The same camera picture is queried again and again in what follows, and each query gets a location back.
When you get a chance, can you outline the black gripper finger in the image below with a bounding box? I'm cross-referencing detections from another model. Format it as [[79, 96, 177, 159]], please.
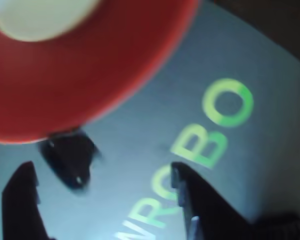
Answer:
[[170, 161, 266, 240], [1, 160, 57, 240]]

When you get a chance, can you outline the small white bowl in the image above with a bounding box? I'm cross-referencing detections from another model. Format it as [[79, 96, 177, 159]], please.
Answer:
[[0, 0, 102, 42]]

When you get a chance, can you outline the large red bowl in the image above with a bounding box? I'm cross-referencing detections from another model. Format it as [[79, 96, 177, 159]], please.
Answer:
[[0, 0, 204, 146]]

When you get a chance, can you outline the grey WOWROBO mat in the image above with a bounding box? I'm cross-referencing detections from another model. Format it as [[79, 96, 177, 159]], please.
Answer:
[[0, 0, 300, 240]]

